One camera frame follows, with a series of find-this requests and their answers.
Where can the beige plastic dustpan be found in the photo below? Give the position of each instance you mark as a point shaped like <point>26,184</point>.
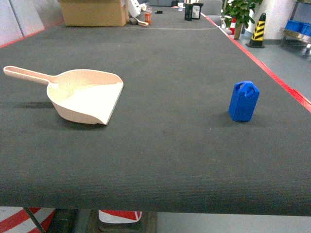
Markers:
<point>80,95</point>

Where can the blue plastic part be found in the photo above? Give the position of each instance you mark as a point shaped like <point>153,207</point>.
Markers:
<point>243,101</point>

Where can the steel shelf rack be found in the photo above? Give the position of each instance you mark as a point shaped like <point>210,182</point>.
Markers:
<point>297,31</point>

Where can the orange can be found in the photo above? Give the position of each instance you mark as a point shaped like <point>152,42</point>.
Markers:
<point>148,17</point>

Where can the red white barrier base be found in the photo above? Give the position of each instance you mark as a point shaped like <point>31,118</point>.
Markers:
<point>119,217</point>

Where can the white paper cup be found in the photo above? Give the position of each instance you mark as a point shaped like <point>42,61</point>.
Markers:
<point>180,6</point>

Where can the black rectangular container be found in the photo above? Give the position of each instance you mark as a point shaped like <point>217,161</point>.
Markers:
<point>188,12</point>

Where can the red white traffic cone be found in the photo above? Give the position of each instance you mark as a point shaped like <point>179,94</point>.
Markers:
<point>233,25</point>

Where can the yellow black traffic cone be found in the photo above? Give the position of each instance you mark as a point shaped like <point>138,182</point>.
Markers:
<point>256,40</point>

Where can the cardboard box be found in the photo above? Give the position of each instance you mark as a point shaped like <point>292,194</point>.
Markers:
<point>95,13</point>

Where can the green potted plant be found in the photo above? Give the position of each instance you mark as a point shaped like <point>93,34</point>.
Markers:
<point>241,11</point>

